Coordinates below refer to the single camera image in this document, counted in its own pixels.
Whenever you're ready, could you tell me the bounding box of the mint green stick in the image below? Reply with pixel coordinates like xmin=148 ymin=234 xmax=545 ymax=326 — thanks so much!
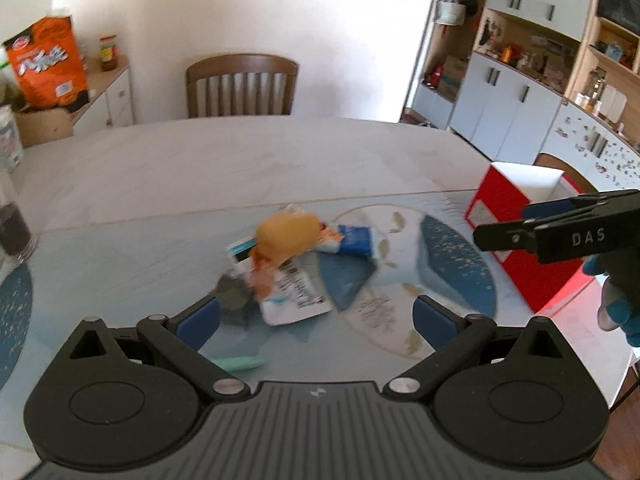
xmin=214 ymin=355 xmax=267 ymax=373

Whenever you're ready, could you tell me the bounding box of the wooden slat-back chair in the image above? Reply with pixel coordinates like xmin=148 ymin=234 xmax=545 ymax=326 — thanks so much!
xmin=186 ymin=54 xmax=300 ymax=120

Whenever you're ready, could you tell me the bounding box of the hanging pale tote bag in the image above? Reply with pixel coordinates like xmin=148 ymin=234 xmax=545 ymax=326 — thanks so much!
xmin=434 ymin=0 xmax=467 ymax=27

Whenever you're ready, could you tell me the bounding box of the blue white tissue packet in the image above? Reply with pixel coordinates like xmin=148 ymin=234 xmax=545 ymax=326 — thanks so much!
xmin=334 ymin=224 xmax=379 ymax=259

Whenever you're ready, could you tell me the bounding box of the cardboard box with green print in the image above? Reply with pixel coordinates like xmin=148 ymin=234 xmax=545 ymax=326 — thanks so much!
xmin=440 ymin=55 xmax=469 ymax=99

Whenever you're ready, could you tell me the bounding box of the wooden round-back chair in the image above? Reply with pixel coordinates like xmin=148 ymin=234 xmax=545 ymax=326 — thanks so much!
xmin=532 ymin=152 xmax=601 ymax=195

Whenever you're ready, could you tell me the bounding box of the small orange white packet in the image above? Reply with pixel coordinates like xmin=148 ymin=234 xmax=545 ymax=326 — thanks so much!
xmin=316 ymin=225 xmax=345 ymax=255

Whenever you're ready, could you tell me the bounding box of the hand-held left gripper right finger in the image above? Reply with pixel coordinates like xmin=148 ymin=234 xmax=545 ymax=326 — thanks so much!
xmin=384 ymin=294 xmax=576 ymax=403

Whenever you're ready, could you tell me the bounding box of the glass jar with dark contents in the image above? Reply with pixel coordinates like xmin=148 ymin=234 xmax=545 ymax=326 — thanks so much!
xmin=0 ymin=167 xmax=40 ymax=263

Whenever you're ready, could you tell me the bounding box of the person's right hand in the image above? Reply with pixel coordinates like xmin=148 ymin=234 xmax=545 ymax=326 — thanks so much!
xmin=582 ymin=255 xmax=632 ymax=332

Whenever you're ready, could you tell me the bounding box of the white wooden wall cabinet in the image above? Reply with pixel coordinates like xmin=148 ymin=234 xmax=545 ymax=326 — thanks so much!
xmin=415 ymin=0 xmax=640 ymax=186

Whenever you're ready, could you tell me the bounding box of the white sideboard cabinet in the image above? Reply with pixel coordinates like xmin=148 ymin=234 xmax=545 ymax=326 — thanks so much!
xmin=70 ymin=65 xmax=136 ymax=137

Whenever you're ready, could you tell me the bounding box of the large orange snack bag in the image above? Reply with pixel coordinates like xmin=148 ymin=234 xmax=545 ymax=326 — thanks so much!
xmin=4 ymin=15 xmax=91 ymax=113

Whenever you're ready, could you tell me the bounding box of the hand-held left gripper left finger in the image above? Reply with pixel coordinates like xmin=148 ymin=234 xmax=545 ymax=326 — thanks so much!
xmin=60 ymin=295 xmax=251 ymax=403

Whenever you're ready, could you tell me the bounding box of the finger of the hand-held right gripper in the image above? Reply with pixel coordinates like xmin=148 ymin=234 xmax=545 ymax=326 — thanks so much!
xmin=472 ymin=219 xmax=543 ymax=253
xmin=522 ymin=189 xmax=640 ymax=225

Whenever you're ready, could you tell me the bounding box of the plain cardboard box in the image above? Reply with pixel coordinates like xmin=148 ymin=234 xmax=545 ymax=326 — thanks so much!
xmin=14 ymin=106 xmax=76 ymax=150

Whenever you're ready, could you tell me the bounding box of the white orange barcode packet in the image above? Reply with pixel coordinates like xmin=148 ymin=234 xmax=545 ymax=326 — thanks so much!
xmin=250 ymin=257 xmax=332 ymax=327

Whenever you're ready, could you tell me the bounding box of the white packet with teal picture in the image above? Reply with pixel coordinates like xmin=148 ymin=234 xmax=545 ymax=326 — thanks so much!
xmin=225 ymin=239 xmax=260 ymax=263

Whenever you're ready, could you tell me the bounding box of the red lid jar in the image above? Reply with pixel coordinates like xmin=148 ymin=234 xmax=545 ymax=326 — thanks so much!
xmin=98 ymin=35 xmax=119 ymax=72

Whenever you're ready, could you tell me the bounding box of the orange bread packet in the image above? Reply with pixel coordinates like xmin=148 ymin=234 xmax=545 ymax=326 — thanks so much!
xmin=254 ymin=211 xmax=322 ymax=267

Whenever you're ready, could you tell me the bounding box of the red cardboard box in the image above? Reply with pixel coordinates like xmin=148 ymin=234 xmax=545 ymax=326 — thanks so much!
xmin=464 ymin=161 xmax=601 ymax=313

